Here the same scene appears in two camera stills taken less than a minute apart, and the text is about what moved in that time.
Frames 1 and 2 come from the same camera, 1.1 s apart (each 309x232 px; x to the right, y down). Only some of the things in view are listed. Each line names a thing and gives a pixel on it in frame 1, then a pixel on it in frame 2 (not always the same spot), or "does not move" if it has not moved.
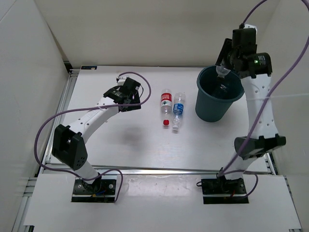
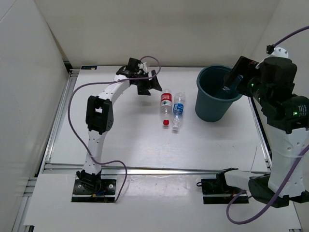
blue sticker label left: x=94 y=67 does not move
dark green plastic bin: x=215 y=94 does not move
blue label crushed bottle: x=179 y=100 does not move
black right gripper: x=226 y=48 -> x=245 y=67
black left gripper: x=135 y=100 -> x=151 y=84
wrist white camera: x=248 y=26 -> x=278 y=52
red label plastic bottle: x=166 y=108 does not move
